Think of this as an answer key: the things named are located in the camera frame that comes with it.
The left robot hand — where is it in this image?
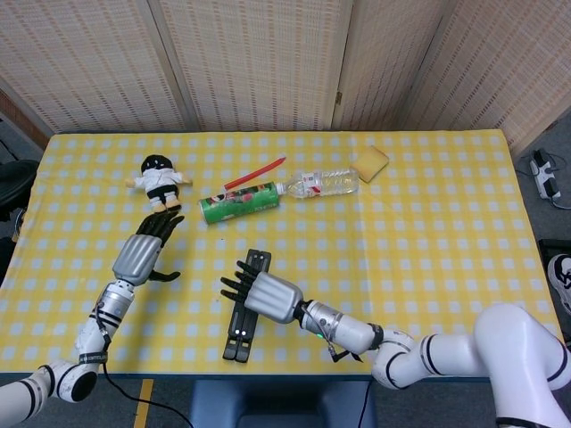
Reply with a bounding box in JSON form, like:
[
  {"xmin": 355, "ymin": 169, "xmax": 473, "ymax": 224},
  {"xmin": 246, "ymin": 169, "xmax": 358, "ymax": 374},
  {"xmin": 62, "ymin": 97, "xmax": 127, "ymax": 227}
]
[{"xmin": 111, "ymin": 211, "xmax": 186, "ymax": 286}]

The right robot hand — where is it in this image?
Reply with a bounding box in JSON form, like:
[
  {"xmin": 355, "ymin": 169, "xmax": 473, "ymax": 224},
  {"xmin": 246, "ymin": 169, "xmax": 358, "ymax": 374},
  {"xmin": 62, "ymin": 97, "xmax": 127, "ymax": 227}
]
[{"xmin": 219, "ymin": 260, "xmax": 305, "ymax": 325}]

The black folding stand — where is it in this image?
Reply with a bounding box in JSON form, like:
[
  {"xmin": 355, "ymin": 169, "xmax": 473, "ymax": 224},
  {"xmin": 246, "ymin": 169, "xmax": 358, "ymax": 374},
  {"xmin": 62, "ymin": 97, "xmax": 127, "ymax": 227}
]
[{"xmin": 221, "ymin": 249, "xmax": 272, "ymax": 363}]

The yellow checkered tablecloth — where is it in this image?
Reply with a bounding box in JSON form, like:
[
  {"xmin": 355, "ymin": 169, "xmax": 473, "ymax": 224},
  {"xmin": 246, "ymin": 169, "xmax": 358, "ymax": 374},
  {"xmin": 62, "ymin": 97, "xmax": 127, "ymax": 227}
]
[{"xmin": 0, "ymin": 129, "xmax": 561, "ymax": 375}]

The plush doll white shirt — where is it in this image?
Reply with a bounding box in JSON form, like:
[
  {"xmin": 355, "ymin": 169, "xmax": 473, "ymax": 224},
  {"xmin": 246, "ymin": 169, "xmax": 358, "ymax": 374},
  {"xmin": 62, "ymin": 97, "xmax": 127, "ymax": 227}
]
[{"xmin": 124, "ymin": 153, "xmax": 194, "ymax": 218}]

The green chip can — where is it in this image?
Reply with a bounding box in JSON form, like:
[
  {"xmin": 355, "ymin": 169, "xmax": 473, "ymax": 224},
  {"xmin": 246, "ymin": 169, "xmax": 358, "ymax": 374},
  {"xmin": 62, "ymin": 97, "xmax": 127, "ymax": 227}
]
[{"xmin": 197, "ymin": 177, "xmax": 282, "ymax": 226}]

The clear plastic water bottle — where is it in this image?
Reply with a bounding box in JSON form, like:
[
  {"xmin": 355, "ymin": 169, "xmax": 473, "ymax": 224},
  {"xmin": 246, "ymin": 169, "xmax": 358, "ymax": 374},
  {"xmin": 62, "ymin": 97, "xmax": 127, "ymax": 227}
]
[{"xmin": 275, "ymin": 167, "xmax": 360, "ymax": 201}]

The red stick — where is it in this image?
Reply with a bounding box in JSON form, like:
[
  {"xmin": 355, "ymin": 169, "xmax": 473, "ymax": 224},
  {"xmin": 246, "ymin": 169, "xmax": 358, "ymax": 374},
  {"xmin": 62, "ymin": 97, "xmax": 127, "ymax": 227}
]
[{"xmin": 224, "ymin": 155, "xmax": 286, "ymax": 190}]

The black round stool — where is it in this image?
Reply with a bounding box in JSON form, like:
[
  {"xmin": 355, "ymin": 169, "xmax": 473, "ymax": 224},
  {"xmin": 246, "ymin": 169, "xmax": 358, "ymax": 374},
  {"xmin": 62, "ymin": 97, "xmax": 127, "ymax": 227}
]
[{"xmin": 0, "ymin": 159, "xmax": 40, "ymax": 224}]

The yellow floor tape strip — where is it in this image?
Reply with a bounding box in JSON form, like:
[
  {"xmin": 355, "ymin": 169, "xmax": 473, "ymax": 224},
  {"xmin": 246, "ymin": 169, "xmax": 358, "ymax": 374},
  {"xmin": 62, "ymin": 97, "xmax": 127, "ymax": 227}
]
[{"xmin": 133, "ymin": 378, "xmax": 155, "ymax": 428}]

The yellow sponge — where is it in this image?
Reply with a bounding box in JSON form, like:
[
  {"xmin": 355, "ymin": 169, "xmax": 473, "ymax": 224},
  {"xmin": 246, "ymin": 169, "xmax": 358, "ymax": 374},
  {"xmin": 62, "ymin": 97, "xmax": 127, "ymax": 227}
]
[{"xmin": 349, "ymin": 147, "xmax": 390, "ymax": 185}]

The woven folding screen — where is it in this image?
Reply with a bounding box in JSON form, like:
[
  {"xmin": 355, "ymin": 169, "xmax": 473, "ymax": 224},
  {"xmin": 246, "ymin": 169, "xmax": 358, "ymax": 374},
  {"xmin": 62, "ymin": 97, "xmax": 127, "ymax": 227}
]
[{"xmin": 0, "ymin": 0, "xmax": 571, "ymax": 152}]

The white black sneaker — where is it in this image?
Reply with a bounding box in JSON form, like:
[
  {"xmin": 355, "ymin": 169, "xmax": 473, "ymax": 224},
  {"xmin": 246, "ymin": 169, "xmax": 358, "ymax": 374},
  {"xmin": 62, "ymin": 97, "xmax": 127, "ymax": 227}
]
[{"xmin": 547, "ymin": 253, "xmax": 571, "ymax": 317}]

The white power strip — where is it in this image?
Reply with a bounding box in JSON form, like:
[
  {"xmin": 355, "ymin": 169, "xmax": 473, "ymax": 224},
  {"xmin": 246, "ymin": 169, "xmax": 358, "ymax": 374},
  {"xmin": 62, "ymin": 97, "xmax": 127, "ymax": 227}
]
[{"xmin": 529, "ymin": 150, "xmax": 563, "ymax": 201}]

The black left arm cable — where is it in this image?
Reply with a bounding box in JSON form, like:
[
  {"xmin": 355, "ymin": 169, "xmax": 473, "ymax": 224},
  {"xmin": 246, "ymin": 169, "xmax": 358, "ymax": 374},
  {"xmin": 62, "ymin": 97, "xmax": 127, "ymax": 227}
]
[{"xmin": 102, "ymin": 361, "xmax": 193, "ymax": 428}]

